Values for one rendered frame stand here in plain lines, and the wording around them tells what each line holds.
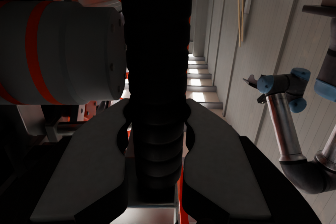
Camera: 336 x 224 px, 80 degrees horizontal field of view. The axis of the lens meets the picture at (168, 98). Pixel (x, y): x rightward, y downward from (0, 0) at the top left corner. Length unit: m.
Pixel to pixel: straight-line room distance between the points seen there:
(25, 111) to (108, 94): 0.16
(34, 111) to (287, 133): 0.83
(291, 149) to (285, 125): 0.09
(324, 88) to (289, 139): 0.28
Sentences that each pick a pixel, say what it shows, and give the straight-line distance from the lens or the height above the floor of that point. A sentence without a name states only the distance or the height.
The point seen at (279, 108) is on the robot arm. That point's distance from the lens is 0.93.
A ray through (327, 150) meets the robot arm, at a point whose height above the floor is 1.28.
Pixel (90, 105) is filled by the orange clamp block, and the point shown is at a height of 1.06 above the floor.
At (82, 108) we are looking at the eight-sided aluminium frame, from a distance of 0.57.
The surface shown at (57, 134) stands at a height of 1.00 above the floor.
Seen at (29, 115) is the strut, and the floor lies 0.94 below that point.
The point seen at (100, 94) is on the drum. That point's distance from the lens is 0.27.
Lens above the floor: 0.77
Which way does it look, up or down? 28 degrees up
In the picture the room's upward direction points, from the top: 179 degrees counter-clockwise
